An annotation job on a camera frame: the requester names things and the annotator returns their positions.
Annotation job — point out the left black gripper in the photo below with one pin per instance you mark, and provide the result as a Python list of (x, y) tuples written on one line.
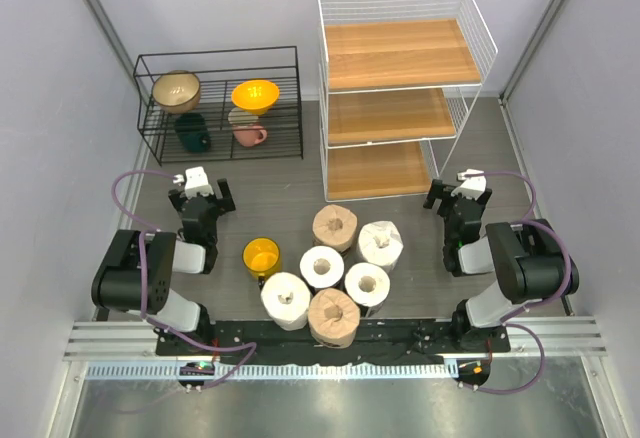
[(225, 206)]

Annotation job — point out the yellow mug black handle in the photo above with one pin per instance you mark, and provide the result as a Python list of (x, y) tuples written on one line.
[(262, 259)]

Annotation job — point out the dark green mug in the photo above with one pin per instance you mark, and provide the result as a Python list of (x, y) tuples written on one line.
[(193, 133)]

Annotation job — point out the white roll dark wrap centre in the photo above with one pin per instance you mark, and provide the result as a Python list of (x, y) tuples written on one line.
[(322, 267)]

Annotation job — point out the brown paper towel roll front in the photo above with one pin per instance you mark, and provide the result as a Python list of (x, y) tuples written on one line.
[(333, 318)]

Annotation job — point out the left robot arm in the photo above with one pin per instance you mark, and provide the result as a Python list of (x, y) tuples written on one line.
[(135, 274)]

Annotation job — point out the white towel roll front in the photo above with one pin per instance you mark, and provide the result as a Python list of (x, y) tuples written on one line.
[(286, 299)]

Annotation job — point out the white roll dark wrap right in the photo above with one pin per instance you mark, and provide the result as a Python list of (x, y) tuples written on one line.
[(368, 285)]

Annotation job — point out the yellow bowl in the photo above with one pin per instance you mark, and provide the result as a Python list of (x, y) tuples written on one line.
[(255, 96)]

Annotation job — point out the aluminium rail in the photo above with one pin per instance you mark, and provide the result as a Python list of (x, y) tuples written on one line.
[(127, 350)]

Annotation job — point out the white roll dark wrap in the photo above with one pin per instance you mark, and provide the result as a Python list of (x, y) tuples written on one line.
[(368, 285), (322, 267)]

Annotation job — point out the beige ceramic bowl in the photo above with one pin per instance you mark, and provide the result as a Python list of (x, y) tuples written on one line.
[(177, 92)]

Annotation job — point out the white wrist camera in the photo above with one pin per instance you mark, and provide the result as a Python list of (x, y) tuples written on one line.
[(471, 184), (194, 182)]

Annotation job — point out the brown paper towel roll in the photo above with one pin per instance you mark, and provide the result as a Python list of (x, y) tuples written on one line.
[(335, 226), (333, 318)]

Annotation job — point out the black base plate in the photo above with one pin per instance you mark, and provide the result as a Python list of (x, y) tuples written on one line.
[(383, 342)]

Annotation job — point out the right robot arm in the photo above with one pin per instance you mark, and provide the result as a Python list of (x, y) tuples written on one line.
[(531, 265)]

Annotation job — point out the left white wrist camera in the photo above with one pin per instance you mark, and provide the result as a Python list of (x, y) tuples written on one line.
[(194, 182)]

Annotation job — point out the pink mug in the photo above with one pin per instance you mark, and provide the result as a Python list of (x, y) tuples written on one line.
[(250, 136)]

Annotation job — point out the brown paper towel roll back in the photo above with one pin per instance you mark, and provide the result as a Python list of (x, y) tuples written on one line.
[(335, 226)]

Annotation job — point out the black wire dish rack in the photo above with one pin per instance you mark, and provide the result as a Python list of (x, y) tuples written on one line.
[(219, 72)]

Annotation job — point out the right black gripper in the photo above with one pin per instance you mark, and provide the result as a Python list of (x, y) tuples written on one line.
[(436, 192)]

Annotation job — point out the white wire wooden shelf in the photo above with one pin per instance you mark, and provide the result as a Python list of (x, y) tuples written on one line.
[(398, 80)]

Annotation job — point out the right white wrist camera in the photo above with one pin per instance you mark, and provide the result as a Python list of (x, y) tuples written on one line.
[(471, 184)]

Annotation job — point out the white towel roll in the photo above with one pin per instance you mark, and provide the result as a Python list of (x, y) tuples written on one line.
[(380, 243), (286, 299)]

